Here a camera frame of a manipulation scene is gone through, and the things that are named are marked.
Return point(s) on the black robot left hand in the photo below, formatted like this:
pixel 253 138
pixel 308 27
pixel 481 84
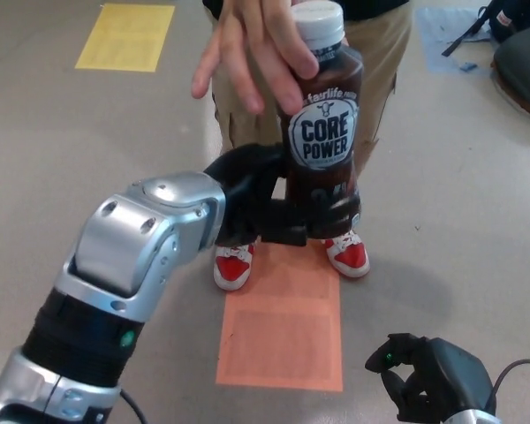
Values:
pixel 247 194

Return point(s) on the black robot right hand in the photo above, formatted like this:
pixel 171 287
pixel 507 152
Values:
pixel 450 375

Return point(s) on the person's right hand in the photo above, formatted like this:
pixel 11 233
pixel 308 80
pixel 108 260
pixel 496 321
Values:
pixel 256 48

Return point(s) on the brown Core Power shake bottle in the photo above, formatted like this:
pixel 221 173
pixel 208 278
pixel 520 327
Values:
pixel 324 141

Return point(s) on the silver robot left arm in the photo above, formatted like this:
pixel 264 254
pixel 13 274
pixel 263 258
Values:
pixel 128 238

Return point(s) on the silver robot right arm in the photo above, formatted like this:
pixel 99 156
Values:
pixel 472 417

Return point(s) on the red white sneaker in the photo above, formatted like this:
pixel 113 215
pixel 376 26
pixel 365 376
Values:
pixel 232 267
pixel 349 258

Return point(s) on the black shirt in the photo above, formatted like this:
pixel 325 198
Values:
pixel 371 6

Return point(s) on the yellow paper sheet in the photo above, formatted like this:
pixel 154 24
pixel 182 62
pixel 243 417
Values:
pixel 126 37

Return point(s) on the orange paper sheet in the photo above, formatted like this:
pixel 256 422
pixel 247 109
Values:
pixel 280 327

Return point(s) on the blue paper sheet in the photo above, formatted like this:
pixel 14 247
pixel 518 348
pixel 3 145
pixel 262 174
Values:
pixel 441 35

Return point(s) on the small blue tape scrap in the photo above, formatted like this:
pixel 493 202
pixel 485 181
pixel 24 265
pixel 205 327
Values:
pixel 467 66

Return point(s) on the black backpack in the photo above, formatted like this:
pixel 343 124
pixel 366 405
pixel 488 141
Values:
pixel 519 20

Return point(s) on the grey chair seat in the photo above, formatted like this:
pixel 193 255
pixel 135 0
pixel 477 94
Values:
pixel 525 70

